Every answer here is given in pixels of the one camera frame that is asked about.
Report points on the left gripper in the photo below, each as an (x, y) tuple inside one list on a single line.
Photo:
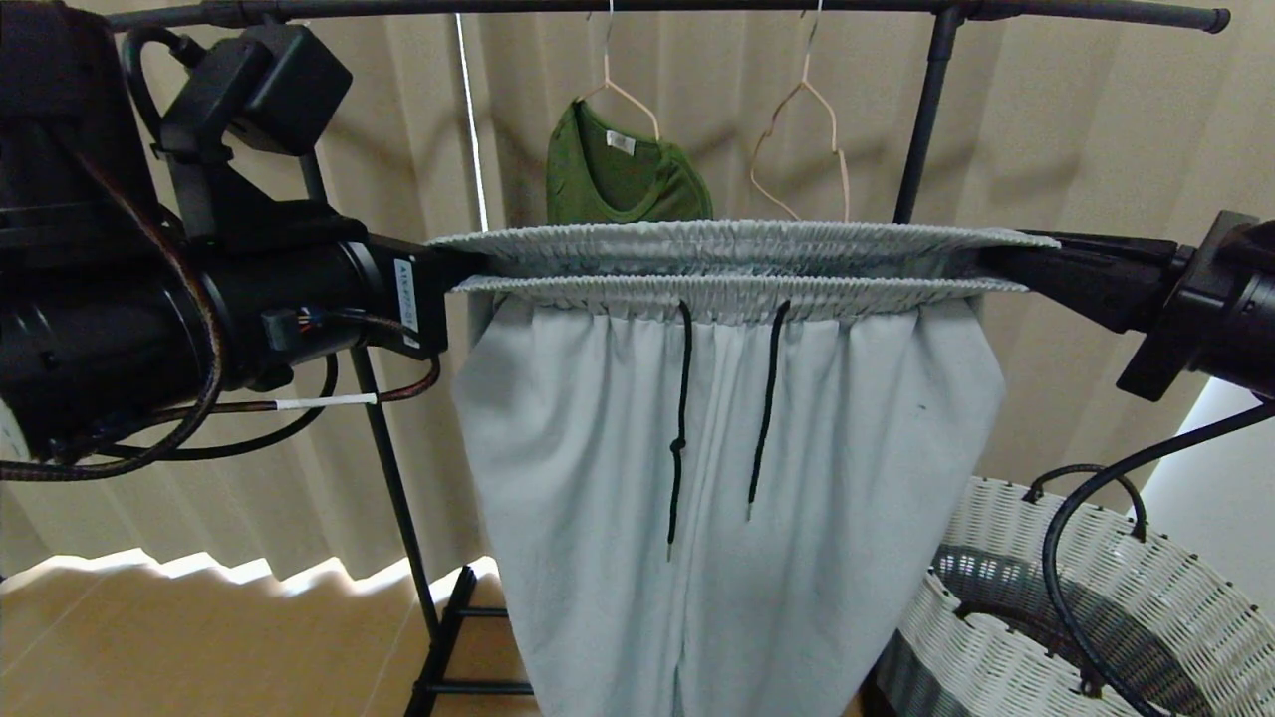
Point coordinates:
[(319, 299)]

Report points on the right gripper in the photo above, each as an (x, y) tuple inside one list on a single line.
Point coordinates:
[(1215, 309)]

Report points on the green long-sleeved shirt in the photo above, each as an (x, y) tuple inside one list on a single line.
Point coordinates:
[(618, 189)]

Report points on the pink clothes hanger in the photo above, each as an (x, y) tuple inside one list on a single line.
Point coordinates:
[(633, 98), (845, 189)]

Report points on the white laundry basket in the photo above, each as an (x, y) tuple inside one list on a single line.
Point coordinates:
[(1175, 588)]

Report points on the black clothes rack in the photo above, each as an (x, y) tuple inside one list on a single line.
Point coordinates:
[(921, 129)]

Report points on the beige curtain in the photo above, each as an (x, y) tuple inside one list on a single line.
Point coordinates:
[(1096, 199)]

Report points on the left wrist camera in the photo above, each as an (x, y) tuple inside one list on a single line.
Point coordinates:
[(294, 90)]

